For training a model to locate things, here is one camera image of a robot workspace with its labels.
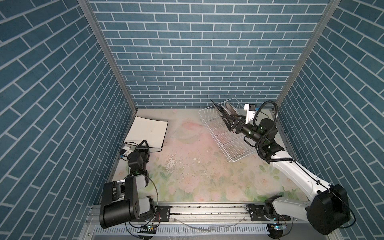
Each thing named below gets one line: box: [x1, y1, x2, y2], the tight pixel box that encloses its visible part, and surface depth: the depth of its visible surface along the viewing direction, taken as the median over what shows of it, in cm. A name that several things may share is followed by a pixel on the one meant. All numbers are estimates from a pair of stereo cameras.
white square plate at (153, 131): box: [123, 116, 169, 148], surface depth 93 cm
